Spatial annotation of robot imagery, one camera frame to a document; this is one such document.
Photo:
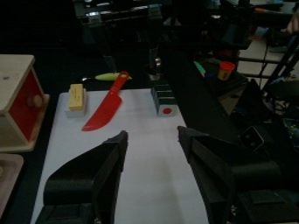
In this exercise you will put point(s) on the black metal stand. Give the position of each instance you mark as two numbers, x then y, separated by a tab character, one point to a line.
253	59

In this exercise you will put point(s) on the green sushi roll toy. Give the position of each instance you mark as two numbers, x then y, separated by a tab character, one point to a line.
168	109

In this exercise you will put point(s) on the orange and yellow container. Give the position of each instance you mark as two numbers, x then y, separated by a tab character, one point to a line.
226	70

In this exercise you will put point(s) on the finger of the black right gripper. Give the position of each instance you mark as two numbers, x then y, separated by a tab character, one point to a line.
110	62
154	68

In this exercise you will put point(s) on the white cutting board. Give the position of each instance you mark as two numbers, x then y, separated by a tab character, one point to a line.
156	175

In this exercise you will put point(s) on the red toy knife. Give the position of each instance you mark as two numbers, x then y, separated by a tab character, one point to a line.
105	110

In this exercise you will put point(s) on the small black camera device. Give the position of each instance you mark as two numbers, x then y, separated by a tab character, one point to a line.
252	138

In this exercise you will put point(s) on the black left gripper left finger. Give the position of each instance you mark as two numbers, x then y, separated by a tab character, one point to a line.
83	180

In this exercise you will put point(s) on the yellow egg sushi toy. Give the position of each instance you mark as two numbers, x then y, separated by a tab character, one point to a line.
77	97

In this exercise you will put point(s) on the wooden box with red face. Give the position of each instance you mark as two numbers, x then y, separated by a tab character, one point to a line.
15	87

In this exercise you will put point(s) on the person's bare forearm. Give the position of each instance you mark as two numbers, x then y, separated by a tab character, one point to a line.
294	23

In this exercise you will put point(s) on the green marker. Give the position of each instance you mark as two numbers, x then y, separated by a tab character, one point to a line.
201	68

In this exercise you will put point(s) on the small blue cap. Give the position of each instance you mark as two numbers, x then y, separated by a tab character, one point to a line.
210	76

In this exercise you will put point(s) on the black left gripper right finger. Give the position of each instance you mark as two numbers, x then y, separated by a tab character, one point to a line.
230	175

